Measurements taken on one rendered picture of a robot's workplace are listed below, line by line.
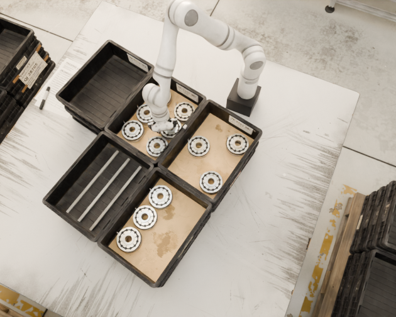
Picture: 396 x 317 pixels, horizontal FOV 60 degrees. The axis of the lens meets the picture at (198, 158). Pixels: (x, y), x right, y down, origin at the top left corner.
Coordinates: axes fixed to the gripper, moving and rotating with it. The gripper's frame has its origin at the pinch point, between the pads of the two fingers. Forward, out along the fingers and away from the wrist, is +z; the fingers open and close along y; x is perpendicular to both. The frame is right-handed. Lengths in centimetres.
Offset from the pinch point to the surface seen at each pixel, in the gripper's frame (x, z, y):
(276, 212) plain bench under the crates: 45, 15, -45
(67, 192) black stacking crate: 21, 3, 47
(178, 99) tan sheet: -16.0, 2.3, -9.2
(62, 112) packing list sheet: -27, 15, 52
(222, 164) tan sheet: 21.1, 2.2, -23.8
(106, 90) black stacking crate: -28.1, 2.6, 25.6
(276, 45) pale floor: -99, 85, -97
